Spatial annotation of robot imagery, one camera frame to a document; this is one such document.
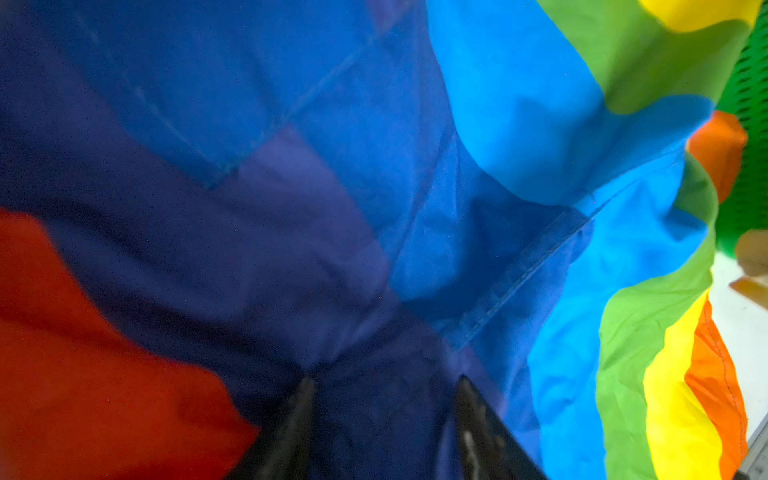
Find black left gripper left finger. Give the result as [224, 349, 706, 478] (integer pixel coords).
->
[226, 377, 316, 480]

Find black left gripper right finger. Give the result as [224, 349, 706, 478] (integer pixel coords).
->
[454, 376, 546, 480]

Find green plastic tray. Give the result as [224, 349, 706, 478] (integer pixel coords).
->
[716, 2, 767, 258]

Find beige shorts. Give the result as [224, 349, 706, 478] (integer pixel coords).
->
[730, 230, 768, 309]

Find rainbow striped shorts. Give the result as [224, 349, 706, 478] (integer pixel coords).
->
[1, 1, 762, 479]

